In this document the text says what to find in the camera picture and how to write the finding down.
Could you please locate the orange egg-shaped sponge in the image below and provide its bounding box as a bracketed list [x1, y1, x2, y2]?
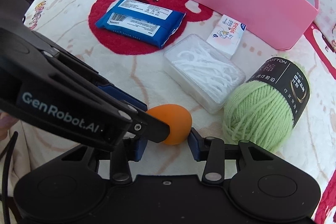
[147, 104, 193, 145]

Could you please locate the green yarn ball black label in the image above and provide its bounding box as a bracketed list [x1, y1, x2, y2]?
[222, 57, 310, 152]

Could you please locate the blue wet wipes pack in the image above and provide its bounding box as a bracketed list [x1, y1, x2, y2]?
[95, 0, 186, 49]

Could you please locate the person's left hand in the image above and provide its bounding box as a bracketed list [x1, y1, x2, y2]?
[0, 112, 18, 141]

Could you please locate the cartoon bear bed blanket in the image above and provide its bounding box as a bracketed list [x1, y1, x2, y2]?
[25, 0, 335, 223]

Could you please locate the clear box of floss picks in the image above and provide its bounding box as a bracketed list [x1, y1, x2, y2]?
[163, 34, 245, 114]

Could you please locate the small white tissue pack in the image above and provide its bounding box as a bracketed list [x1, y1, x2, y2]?
[206, 14, 246, 59]

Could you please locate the black cable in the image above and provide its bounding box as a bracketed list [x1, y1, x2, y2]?
[1, 131, 19, 224]

